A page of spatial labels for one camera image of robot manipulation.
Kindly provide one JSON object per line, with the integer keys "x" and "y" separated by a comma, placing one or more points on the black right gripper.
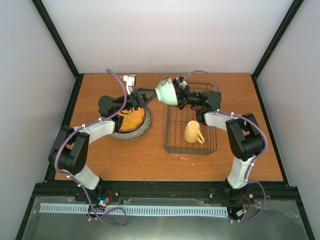
{"x": 182, "y": 97}

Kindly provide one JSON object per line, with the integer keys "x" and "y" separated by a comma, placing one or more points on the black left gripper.
{"x": 137, "y": 100}

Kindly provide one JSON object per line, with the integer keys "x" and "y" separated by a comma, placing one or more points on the pale green ceramic bowl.
{"x": 165, "y": 91}

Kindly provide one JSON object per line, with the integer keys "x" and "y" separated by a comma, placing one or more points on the green wire dish rack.
{"x": 184, "y": 127}

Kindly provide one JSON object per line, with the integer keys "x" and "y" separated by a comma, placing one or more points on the yellow ceramic mug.
{"x": 192, "y": 132}

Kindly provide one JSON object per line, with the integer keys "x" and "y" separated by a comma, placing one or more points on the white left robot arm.
{"x": 70, "y": 149}

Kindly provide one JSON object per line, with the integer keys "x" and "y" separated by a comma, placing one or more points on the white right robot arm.
{"x": 246, "y": 139}

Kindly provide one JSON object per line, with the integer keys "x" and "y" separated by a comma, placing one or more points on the yellow polka dot plate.
{"x": 132, "y": 119}

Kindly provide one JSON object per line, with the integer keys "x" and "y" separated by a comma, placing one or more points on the pink scalloped plate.
{"x": 128, "y": 130}

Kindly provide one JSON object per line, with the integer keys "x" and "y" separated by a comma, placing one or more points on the dark speckled stone plate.
{"x": 136, "y": 134}

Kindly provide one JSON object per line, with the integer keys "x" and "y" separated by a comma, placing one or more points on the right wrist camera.
{"x": 179, "y": 82}

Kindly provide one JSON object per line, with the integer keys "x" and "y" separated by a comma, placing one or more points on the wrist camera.
{"x": 179, "y": 82}
{"x": 130, "y": 80}

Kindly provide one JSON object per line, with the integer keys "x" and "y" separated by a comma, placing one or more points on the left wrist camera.
{"x": 130, "y": 80}

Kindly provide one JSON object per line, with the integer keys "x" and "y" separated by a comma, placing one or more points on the black left frame post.
{"x": 47, "y": 20}

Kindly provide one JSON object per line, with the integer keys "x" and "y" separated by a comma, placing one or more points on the black frame post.
{"x": 47, "y": 20}
{"x": 279, "y": 33}

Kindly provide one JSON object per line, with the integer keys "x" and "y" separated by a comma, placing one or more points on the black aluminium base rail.
{"x": 207, "y": 191}

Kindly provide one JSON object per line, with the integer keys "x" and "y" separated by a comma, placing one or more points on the black right frame post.
{"x": 279, "y": 33}

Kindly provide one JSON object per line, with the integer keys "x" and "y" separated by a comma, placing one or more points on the light blue slotted cable duct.
{"x": 141, "y": 210}

